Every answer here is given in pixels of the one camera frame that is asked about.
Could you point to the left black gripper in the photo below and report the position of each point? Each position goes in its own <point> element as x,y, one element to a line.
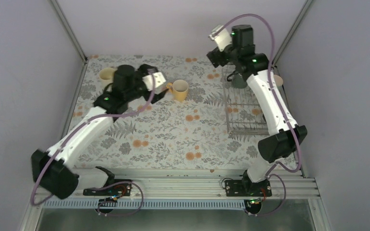
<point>143,70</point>

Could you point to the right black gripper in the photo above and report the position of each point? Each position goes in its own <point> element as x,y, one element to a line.
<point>213,55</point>

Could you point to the dark green mug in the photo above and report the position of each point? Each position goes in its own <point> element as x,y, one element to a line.
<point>236,80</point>

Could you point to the cream ribbed mug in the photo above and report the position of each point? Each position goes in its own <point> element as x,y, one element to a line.
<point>106,76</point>

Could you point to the yellow mug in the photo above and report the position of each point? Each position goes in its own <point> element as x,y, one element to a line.
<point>179,89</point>

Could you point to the floral white mug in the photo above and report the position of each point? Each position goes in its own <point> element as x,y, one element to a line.
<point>278,81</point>

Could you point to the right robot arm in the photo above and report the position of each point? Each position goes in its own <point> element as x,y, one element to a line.
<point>285,135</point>

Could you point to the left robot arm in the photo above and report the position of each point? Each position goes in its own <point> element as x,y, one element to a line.
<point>53,169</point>

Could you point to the floral table mat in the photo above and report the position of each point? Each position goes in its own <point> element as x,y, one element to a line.
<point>169,134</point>

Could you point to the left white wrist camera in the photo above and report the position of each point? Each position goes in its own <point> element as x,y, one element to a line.
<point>154,80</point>

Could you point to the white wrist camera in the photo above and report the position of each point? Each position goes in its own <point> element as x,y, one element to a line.
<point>154,80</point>
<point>221,37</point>

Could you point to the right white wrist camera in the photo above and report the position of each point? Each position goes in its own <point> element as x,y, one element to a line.
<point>221,37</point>

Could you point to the wire dish rack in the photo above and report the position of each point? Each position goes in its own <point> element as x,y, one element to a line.
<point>243,112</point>

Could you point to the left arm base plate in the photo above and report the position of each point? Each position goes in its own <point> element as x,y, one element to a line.
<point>120,187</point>

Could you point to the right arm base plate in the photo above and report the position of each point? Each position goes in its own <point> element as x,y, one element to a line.
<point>239,188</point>

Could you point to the aluminium mounting rail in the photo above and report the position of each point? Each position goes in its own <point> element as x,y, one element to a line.
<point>203,184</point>

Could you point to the white slotted cable duct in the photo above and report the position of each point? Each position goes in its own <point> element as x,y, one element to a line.
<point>92,203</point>

